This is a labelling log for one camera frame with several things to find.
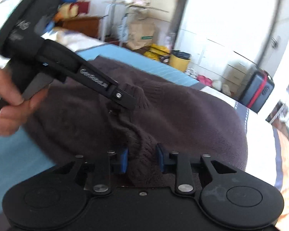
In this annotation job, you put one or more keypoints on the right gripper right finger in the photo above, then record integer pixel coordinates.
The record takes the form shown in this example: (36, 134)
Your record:
(190, 172)

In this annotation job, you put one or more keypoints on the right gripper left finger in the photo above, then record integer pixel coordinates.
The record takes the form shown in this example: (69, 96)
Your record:
(96, 175)

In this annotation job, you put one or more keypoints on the dark brown knit sweater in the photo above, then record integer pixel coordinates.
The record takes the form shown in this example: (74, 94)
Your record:
(75, 120)

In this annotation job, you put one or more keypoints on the person's left hand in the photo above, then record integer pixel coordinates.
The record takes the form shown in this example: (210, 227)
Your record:
(18, 110)

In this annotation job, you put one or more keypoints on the white patterned duvet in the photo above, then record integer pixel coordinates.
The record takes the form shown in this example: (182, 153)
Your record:
(268, 152)

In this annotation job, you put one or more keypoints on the light blue bed sheet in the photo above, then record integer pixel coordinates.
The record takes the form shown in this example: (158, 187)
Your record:
(20, 158)

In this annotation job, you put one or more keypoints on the pink slippers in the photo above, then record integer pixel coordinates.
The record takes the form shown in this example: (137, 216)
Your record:
(204, 80)

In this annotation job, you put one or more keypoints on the black suitcase with red stripe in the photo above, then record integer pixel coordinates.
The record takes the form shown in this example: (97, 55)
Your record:
(256, 90)

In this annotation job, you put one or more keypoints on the brown paper bag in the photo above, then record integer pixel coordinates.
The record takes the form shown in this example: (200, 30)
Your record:
(140, 34)

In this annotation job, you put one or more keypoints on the yellow trash bin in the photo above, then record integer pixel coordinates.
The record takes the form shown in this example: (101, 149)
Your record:
(179, 60)

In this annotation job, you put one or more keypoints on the yellow plastic bag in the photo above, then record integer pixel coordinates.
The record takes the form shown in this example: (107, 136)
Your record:
(158, 52)

